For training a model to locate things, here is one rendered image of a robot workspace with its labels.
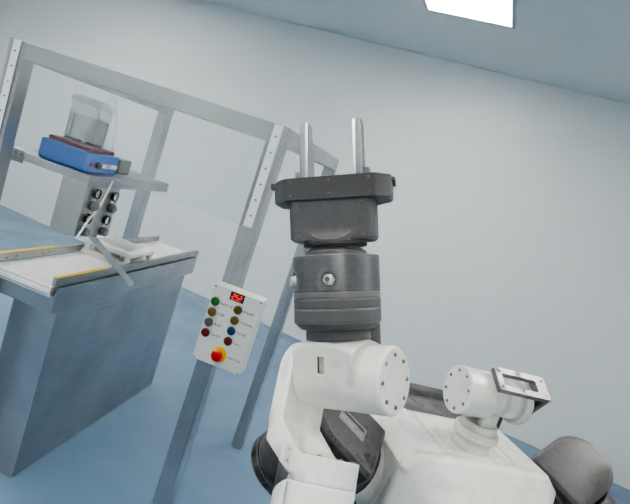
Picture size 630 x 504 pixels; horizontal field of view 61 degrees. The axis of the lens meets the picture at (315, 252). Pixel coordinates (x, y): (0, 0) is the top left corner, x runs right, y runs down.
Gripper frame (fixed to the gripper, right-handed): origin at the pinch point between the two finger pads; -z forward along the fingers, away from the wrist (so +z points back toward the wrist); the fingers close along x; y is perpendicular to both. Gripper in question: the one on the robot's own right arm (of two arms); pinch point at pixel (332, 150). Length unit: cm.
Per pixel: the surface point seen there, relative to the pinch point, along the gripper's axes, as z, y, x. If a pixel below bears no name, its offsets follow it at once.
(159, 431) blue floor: 88, -217, -139
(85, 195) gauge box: -22, -112, -110
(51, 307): 18, -121, -131
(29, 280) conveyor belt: 7, -118, -137
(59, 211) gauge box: -17, -113, -120
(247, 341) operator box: 30, -109, -49
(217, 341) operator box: 30, -109, -59
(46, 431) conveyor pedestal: 73, -155, -160
